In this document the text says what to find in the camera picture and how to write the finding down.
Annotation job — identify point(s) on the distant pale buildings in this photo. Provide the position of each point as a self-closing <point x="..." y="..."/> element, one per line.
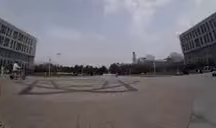
<point x="156" y="59"/>

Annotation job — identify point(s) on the grey building with window grid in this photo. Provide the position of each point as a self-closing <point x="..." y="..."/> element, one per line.
<point x="12" y="45"/>

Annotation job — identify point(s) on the dark building with window grid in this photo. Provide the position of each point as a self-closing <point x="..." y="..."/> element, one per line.
<point x="202" y="41"/>

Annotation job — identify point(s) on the brownish paved plaza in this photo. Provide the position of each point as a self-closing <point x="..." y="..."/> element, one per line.
<point x="96" y="106"/>

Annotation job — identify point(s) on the row of trees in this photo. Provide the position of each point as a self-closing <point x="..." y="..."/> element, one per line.
<point x="89" y="69"/>

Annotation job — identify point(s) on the lamp pole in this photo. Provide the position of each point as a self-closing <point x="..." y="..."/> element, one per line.
<point x="154" y="67"/>

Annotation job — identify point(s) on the grey asphalt road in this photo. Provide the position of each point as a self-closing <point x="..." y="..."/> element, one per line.
<point x="207" y="100"/>

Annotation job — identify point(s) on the person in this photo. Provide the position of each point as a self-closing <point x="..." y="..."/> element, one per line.
<point x="16" y="66"/>

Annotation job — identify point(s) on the bicycle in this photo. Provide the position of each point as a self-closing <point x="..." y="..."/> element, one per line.
<point x="16" y="76"/>

